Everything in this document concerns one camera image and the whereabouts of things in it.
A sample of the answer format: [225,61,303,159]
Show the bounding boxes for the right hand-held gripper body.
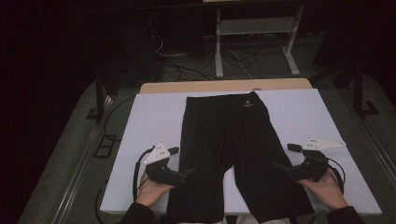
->
[287,136,347,183]

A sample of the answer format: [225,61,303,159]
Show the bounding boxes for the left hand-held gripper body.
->
[143,142,187,188]

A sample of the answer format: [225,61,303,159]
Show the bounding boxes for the black pants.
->
[163,91,316,224]

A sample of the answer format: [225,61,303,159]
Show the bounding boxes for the person's left hand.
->
[135,171,176,209]

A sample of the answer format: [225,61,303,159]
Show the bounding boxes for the person's right hand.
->
[295,169,349,212]

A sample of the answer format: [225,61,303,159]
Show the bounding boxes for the white board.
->
[100,88,383,217]

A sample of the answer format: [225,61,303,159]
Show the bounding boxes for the person's legs in light trousers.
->
[178,214,292,224]

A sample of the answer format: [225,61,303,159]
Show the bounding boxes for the wooden table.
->
[138,77,313,95]

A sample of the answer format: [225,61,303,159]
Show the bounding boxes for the black metal stand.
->
[311,59,380,119]
[85,71,120,124]

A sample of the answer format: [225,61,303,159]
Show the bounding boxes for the white metal stand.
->
[214,4,305,79]

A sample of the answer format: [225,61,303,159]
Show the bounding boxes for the aluminium floor rail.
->
[351,115,396,181]
[50,94,115,224]

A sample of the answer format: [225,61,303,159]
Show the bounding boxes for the tangle of floor cables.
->
[150,34,290,82]

